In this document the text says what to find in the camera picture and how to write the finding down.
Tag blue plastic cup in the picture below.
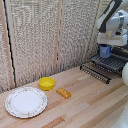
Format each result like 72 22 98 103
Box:
99 44 114 60

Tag white rounded object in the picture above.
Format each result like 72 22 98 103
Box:
121 61 128 88

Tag orange rectangular block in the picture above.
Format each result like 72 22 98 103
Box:
55 87 72 100

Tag woven folding screen panel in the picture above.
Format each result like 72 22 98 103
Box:
59 0 101 73
0 0 16 94
3 0 63 88

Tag white floral rim plate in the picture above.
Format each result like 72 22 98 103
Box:
4 86 49 119

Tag black dish rack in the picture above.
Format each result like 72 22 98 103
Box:
79 51 128 85

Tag yellow bowl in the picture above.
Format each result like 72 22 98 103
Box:
38 76 57 92

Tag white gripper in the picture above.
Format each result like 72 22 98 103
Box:
96 30 128 54

